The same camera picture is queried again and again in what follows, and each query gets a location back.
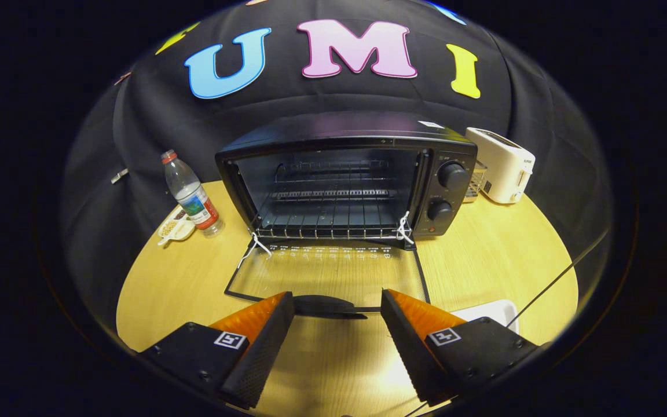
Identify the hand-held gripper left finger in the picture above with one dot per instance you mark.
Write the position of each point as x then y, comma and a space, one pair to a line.
264, 343

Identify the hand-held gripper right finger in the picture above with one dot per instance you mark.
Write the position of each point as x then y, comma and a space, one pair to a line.
409, 343

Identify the white square plate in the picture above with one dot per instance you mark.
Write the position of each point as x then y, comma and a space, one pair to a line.
493, 310

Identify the black toaster oven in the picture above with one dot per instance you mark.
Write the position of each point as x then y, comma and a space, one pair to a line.
345, 130

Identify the white bread toaster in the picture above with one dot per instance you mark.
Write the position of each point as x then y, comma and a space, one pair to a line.
501, 165

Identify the small white snack dish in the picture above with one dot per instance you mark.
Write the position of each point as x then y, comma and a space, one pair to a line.
174, 229

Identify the clear plastic water bottle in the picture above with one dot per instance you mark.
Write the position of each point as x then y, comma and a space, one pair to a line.
191, 194

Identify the white clip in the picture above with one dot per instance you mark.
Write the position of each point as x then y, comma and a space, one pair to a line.
119, 175

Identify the pink clip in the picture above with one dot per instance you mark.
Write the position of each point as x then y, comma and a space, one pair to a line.
123, 76

